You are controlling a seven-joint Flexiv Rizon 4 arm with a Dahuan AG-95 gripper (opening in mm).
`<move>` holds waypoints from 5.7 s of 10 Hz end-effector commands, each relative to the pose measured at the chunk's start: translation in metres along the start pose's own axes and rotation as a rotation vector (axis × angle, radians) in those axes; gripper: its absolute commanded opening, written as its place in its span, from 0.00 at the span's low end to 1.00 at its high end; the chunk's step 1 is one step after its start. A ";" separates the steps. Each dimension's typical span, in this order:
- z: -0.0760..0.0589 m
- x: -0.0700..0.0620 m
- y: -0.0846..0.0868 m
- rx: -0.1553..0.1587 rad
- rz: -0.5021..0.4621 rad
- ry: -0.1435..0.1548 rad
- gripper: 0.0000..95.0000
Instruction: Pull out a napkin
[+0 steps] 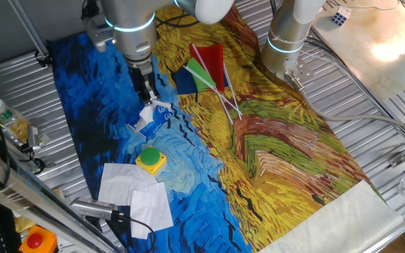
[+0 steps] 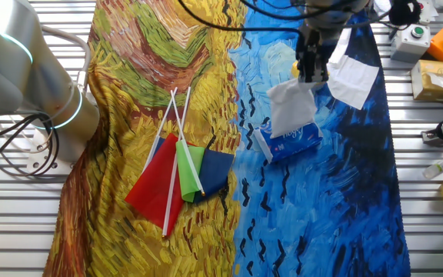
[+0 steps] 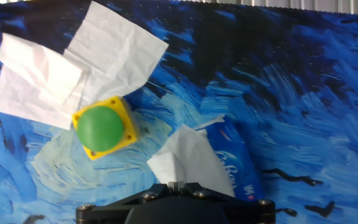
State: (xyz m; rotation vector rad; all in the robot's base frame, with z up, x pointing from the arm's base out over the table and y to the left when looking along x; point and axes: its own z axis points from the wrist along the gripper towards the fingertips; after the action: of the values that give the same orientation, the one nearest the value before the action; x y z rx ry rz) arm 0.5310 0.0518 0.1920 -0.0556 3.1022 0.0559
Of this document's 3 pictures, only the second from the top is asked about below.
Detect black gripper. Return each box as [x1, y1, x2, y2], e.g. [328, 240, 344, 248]
[295, 26, 332, 84]

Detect blue tissue pack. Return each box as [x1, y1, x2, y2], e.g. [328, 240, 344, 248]
[252, 121, 325, 165]

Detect white box green button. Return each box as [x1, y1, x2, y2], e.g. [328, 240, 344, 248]
[390, 23, 432, 65]

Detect white box red button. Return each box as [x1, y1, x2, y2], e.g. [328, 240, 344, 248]
[417, 0, 436, 25]

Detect painted blue yellow tablecloth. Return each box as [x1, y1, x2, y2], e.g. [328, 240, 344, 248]
[42, 0, 413, 277]

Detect navy blue flag white stick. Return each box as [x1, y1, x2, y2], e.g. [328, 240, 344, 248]
[143, 86, 236, 204]

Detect green flag white stick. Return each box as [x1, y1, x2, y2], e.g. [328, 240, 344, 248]
[170, 89, 206, 203]

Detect red flag white stick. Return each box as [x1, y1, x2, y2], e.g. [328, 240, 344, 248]
[124, 86, 192, 238]

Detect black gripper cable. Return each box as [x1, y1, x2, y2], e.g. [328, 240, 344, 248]
[177, 0, 303, 35]
[240, 0, 361, 21]

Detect black cable bundle wrap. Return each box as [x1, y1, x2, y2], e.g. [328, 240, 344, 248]
[388, 0, 422, 26]

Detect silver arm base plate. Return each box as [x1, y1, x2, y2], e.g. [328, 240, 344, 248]
[25, 126, 78, 176]

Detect black arm base cables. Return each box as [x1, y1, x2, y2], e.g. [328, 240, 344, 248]
[0, 110, 62, 179]

